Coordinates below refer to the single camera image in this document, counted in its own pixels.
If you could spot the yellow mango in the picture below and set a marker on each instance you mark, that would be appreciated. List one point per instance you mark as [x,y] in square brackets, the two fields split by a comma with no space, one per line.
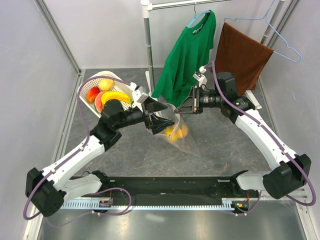
[172,135]

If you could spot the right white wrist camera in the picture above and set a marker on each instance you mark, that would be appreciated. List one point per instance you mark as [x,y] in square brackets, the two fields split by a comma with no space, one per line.
[201,78]

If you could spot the white clothes rack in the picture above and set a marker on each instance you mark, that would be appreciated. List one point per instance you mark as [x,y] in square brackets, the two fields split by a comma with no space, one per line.
[148,7]

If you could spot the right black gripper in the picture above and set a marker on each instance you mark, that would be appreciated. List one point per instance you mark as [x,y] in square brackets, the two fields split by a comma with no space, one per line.
[198,92]

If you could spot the left aluminium frame post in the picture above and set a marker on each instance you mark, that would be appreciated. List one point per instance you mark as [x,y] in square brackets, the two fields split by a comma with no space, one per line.
[45,11]

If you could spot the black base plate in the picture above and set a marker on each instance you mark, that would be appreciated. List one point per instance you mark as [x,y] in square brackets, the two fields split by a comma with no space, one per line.
[157,191]

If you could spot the brown towel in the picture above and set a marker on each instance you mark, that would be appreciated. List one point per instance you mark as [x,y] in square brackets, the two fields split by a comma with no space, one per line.
[241,56]

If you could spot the aluminium frame post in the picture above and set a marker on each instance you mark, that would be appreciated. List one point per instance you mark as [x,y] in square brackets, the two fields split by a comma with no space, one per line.
[45,11]
[293,4]

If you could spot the teal shirt hanger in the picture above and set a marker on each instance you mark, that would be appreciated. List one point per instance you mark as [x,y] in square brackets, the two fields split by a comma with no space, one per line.
[196,16]

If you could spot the white slotted cable duct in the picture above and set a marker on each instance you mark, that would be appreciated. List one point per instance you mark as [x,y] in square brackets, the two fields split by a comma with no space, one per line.
[100,205]

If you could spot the light blue wire hanger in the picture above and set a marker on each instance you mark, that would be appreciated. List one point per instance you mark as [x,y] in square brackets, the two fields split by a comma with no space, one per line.
[280,35]

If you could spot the yellow banana bunch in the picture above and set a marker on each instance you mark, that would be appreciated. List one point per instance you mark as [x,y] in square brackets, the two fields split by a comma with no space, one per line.
[115,95]

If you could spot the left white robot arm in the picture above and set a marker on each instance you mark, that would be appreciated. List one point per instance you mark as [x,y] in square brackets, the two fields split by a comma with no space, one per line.
[48,189]

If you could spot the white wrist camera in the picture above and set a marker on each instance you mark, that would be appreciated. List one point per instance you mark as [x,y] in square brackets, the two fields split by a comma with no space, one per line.
[201,78]
[139,95]

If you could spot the clear zip top bag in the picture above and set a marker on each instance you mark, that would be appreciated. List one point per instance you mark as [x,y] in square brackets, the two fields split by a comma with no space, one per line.
[188,144]

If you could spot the watermelon slice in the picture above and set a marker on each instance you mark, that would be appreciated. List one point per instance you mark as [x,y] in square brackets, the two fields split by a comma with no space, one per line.
[98,103]

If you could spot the pale yellow pear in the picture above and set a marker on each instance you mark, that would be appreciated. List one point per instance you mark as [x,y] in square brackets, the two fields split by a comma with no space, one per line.
[105,84]

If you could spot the orange peach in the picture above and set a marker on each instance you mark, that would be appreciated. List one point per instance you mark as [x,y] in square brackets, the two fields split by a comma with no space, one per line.
[183,131]

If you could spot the red mango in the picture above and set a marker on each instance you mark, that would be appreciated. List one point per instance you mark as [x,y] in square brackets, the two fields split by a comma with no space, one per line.
[92,94]

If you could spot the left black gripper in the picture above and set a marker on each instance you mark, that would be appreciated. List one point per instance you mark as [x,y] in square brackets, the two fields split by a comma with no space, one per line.
[156,124]

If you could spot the white perforated plastic basket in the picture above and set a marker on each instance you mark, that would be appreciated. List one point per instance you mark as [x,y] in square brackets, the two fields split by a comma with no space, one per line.
[119,86]

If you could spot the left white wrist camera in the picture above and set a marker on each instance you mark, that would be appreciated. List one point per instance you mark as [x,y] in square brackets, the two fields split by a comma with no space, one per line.
[139,95]

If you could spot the right aluminium frame post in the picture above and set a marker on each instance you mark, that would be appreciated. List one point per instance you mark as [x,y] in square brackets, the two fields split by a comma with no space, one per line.
[293,4]

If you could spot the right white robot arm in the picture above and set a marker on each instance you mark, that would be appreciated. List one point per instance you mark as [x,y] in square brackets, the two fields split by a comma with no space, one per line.
[288,170]

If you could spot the green t-shirt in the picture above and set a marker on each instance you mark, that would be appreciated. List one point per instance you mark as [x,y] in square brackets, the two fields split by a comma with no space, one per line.
[190,52]

